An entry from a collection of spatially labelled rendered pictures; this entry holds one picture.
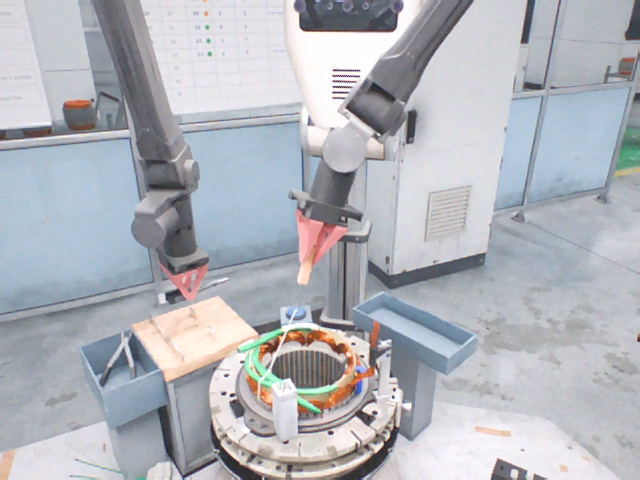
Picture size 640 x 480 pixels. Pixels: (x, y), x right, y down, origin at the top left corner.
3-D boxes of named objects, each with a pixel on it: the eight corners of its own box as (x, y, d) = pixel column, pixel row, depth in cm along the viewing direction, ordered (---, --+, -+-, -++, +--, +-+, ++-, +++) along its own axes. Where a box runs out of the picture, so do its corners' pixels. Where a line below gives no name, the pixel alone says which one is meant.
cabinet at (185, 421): (183, 480, 107) (167, 381, 95) (152, 426, 120) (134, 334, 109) (264, 436, 117) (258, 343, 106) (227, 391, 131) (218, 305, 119)
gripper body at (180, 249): (176, 275, 88) (170, 237, 85) (155, 253, 95) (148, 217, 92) (211, 264, 92) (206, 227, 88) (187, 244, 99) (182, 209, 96)
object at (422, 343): (462, 437, 117) (477, 334, 105) (435, 464, 110) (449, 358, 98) (377, 384, 133) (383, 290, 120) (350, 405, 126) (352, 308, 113)
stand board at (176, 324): (166, 382, 95) (164, 372, 94) (133, 334, 109) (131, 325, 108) (259, 343, 106) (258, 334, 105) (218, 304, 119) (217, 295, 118)
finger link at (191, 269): (178, 311, 93) (171, 266, 89) (163, 294, 98) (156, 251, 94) (212, 298, 96) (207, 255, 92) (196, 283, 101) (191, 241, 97)
